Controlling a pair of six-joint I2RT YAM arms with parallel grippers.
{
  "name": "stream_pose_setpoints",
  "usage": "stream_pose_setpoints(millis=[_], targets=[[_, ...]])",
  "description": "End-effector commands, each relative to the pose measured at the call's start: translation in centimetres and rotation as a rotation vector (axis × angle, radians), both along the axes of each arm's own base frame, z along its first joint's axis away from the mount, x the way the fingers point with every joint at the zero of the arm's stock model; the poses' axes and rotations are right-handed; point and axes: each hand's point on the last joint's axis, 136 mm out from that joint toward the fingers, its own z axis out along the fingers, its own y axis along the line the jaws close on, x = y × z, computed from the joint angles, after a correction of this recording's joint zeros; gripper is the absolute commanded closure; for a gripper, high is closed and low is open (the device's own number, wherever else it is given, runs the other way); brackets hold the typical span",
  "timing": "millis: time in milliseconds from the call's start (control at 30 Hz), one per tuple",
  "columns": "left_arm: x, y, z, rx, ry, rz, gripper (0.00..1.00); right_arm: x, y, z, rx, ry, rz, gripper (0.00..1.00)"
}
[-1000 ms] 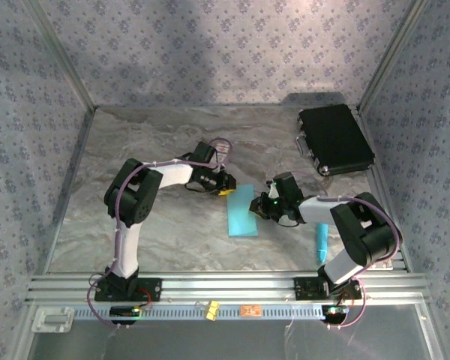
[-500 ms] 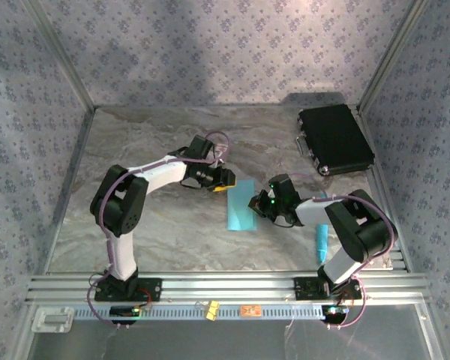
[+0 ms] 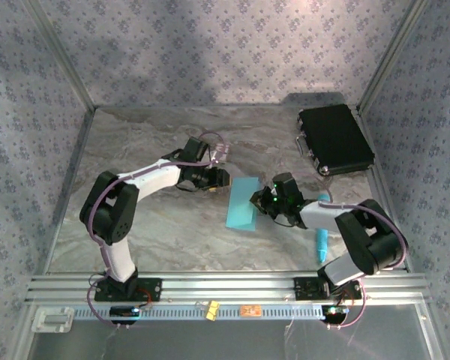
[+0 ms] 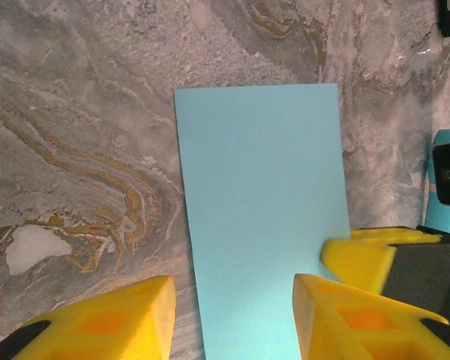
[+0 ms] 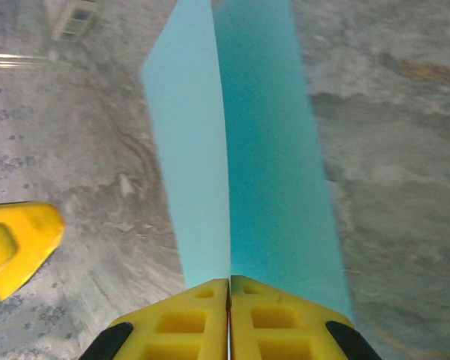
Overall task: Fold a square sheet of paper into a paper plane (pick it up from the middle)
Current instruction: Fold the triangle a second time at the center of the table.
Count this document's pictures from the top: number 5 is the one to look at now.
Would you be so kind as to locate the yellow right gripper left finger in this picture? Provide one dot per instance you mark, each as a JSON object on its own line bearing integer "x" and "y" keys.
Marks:
{"x": 180, "y": 326}

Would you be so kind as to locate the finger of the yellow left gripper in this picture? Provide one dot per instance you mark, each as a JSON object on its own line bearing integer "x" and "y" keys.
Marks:
{"x": 26, "y": 232}

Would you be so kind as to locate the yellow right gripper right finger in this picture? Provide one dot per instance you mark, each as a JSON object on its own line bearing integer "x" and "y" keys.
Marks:
{"x": 277, "y": 326}

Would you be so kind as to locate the light blue cloth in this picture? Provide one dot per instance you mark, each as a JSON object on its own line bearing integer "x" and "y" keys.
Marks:
{"x": 262, "y": 150}

